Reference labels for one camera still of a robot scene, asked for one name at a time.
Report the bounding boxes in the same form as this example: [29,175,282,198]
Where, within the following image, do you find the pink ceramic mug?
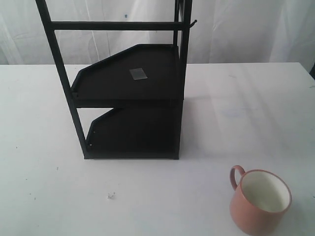
[229,165,292,236]

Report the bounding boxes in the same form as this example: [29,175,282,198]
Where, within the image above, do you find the black metal shelf rack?
[36,0,195,160]

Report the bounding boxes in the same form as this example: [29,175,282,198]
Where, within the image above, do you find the grey square sticker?
[129,68,148,81]

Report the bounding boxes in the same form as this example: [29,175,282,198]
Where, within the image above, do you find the small white debris scrap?
[107,192,116,200]

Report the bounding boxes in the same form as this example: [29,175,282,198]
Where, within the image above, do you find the white backdrop curtain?
[0,0,315,70]

